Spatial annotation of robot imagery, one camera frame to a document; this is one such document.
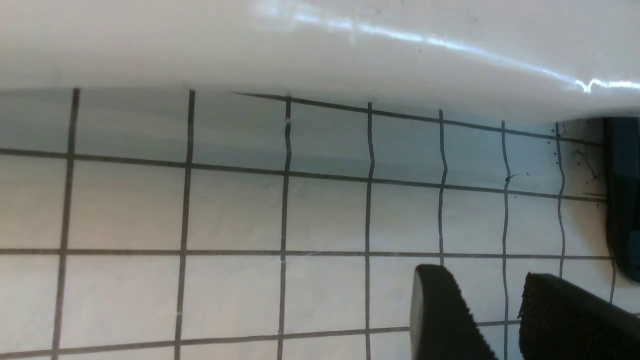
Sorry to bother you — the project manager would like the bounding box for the large white plastic tub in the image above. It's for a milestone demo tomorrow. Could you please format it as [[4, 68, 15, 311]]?
[[0, 0, 640, 123]]

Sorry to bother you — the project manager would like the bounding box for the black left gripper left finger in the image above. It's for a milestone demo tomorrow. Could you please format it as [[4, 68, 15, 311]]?
[[409, 264, 497, 360]]

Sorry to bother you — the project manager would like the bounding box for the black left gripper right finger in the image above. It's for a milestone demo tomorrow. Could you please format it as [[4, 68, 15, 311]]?
[[518, 273, 640, 360]]

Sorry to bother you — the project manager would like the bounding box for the black serving tray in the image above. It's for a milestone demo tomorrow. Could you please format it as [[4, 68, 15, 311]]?
[[603, 117, 640, 283]]

